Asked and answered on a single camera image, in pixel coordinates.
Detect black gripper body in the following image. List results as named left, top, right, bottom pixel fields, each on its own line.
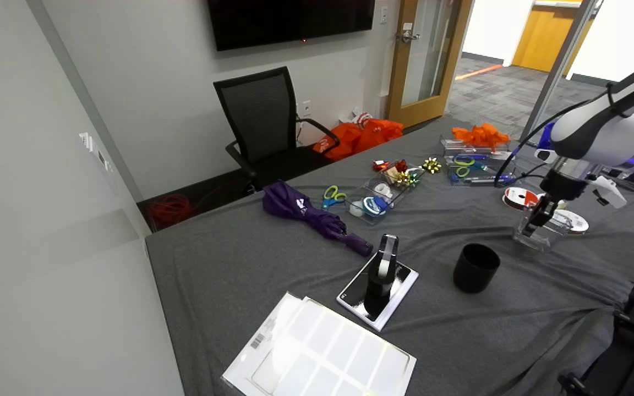
left=536, top=159, right=589, bottom=221

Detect clear plastic box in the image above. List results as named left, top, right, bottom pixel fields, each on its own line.
left=512, top=213, right=565, bottom=249

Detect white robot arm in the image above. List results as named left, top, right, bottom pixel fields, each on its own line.
left=527, top=72, right=634, bottom=226

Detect red white ribbon spool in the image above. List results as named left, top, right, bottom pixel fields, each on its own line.
left=501, top=188, right=540, bottom=210

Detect orange cloth on table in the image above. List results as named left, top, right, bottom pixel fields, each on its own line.
left=451, top=124, right=510, bottom=147

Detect black mug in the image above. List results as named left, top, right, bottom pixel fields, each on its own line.
left=454, top=245, right=500, bottom=293

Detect grey table cloth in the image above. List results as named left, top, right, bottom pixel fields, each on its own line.
left=142, top=114, right=634, bottom=396

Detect red gold ornaments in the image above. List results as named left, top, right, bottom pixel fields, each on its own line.
left=371, top=160, right=417, bottom=189

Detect clear tray with clips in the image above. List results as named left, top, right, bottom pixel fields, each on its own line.
left=348, top=181, right=409, bottom=225

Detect wooden glass door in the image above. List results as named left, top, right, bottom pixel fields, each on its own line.
left=384, top=0, right=473, bottom=127

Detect black tape dispenser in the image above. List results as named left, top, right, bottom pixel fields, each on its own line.
left=363, top=234, right=398, bottom=320

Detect orange cloth on floor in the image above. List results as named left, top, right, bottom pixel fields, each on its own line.
left=312, top=118, right=405, bottom=160

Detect green blue scissors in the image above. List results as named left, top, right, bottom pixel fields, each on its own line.
left=322, top=184, right=345, bottom=210

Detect purple folded umbrella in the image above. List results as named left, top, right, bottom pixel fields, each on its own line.
left=262, top=183, right=373, bottom=257

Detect white label sheet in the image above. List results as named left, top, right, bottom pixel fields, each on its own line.
left=223, top=293, right=416, bottom=396

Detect black office chair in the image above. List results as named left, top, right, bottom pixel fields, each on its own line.
left=214, top=67, right=341, bottom=192

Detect wall mounted television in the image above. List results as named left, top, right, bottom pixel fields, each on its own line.
left=207, top=0, right=373, bottom=51

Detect red cable coil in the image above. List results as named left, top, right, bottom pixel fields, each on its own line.
left=148, top=193, right=197, bottom=232

